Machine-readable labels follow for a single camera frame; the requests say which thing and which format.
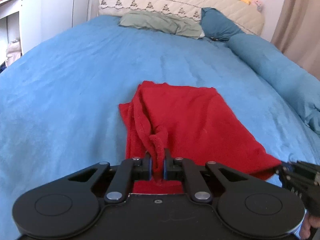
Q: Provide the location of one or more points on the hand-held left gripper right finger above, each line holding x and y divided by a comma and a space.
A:
165, 167

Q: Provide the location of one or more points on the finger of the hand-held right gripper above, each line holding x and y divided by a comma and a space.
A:
303, 167
290, 180

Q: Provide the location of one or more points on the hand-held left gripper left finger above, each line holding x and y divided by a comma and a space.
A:
149, 167

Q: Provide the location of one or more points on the red knit sweater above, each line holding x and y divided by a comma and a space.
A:
190, 120

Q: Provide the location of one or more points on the person's right hand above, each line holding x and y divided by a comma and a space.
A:
312, 226

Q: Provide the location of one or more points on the blue rolled duvet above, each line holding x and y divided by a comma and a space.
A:
275, 65

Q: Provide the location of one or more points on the beige curtain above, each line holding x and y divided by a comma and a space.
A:
300, 25

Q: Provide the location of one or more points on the green pillow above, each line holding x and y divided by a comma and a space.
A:
160, 22

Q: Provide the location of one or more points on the teal pillow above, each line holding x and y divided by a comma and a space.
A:
220, 26

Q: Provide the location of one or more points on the white cloth bag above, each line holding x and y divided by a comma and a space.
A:
13, 52

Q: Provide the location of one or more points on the white and grey wardrobe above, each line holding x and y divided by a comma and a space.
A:
60, 5

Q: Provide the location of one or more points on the white desk with shelves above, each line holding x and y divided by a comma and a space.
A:
27, 12

